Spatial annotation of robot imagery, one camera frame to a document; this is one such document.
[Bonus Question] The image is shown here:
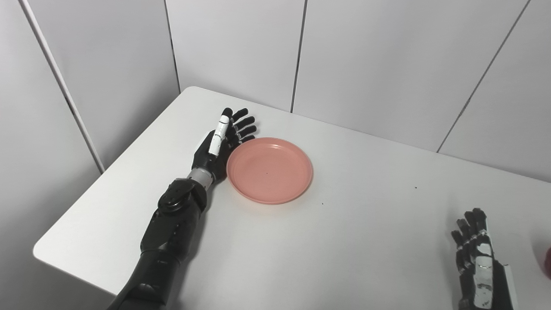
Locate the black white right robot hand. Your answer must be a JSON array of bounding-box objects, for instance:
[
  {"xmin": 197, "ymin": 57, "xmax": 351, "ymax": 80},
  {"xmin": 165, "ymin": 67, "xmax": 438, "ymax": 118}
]
[{"xmin": 451, "ymin": 208, "xmax": 516, "ymax": 310}]

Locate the pink round plate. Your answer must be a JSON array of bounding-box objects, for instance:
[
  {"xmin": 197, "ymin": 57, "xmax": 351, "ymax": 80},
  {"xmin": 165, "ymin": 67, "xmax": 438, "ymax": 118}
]
[{"xmin": 226, "ymin": 137, "xmax": 314, "ymax": 205}]

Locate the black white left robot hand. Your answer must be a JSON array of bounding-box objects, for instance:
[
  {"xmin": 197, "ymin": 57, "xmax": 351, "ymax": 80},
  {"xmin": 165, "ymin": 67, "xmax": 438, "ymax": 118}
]
[{"xmin": 192, "ymin": 108, "xmax": 258, "ymax": 181}]

